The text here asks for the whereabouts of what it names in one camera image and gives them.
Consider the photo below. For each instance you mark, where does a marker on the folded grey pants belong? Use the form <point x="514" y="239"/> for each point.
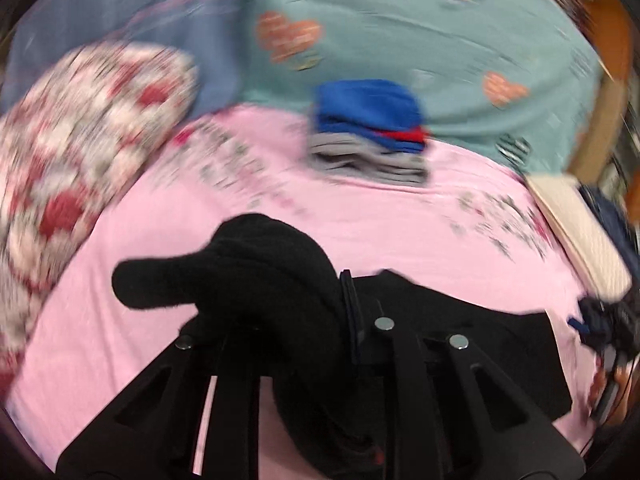
<point x="370" y="165"/>

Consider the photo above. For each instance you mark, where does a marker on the wooden bed frame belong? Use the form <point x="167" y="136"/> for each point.
<point x="605" y="70"/>

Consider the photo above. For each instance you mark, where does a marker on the black pants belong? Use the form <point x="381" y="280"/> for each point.
<point x="270" y="270"/>

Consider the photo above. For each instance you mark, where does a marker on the cream textured pillow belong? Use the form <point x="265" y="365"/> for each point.
<point x="580" y="230"/>

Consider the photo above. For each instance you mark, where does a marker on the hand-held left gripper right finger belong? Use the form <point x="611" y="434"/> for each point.
<point x="356" y="330"/>

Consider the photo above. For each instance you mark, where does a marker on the red floral pillow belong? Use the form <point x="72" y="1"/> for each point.
<point x="85" y="135"/>

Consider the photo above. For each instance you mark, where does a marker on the folded blue pants red trim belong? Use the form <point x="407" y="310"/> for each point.
<point x="370" y="110"/>

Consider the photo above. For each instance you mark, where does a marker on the teal heart-print pillow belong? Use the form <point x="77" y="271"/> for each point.
<point x="400" y="20"/>

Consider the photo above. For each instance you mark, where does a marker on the pink floral bed sheet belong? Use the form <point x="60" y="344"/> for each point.
<point x="400" y="230"/>

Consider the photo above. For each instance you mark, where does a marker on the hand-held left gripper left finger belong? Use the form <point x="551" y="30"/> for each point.
<point x="235" y="400"/>

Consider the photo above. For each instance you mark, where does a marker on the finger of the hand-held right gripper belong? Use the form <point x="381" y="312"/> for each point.
<point x="582" y="325"/>

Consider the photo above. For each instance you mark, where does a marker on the blue plaid pillow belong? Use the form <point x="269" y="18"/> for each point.
<point x="125" y="15"/>

